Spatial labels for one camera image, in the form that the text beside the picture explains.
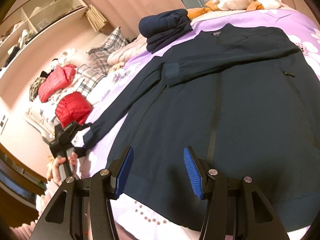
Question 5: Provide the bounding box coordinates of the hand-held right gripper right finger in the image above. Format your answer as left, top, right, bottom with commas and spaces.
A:
183, 146, 290, 240

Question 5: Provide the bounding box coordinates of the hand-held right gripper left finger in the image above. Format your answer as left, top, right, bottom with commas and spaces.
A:
30, 145, 134, 240

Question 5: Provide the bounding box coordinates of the dark navy jacket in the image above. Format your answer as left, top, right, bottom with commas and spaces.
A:
84, 23, 318, 233

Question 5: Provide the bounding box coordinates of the person's left forearm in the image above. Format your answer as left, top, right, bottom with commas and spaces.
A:
36, 180, 60, 213

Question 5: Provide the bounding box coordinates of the folded mixed clothes pile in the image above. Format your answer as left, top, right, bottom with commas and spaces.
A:
19, 29, 38, 48

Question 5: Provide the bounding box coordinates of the person's left hand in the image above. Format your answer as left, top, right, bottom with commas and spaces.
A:
47, 152, 78, 187

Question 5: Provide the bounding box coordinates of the red down jacket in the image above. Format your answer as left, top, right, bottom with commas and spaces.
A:
38, 64, 77, 103
55, 92, 92, 128

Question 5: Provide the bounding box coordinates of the plaid blanket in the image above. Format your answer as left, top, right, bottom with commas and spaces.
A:
72, 64, 109, 100

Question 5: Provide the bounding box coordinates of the patterned brown cloth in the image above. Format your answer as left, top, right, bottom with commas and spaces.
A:
29, 76, 47, 102

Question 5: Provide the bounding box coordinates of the dark wooden furniture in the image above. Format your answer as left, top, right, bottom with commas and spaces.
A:
0, 144, 49, 228

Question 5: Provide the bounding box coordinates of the white stuffed toy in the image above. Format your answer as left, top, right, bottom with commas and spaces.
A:
51, 47, 76, 68

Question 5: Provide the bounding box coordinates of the pink quilt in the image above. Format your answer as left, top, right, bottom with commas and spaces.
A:
107, 36, 150, 65

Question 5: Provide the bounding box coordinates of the plaid pillow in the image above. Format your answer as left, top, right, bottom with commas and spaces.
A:
87, 26, 129, 73

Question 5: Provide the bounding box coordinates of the tan fringed hanging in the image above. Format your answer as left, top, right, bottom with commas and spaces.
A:
86, 4, 108, 32

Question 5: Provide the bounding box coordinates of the open wooden wardrobe shelf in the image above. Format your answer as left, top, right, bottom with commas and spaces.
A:
0, 0, 88, 77

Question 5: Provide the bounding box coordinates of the bulky folded navy garment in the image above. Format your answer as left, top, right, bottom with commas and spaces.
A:
139, 9, 190, 38

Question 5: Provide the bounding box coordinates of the purple floral bedsheet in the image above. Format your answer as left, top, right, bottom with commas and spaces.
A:
75, 7, 320, 240

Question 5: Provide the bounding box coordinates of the wall switch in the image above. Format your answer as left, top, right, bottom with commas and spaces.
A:
0, 115, 8, 135

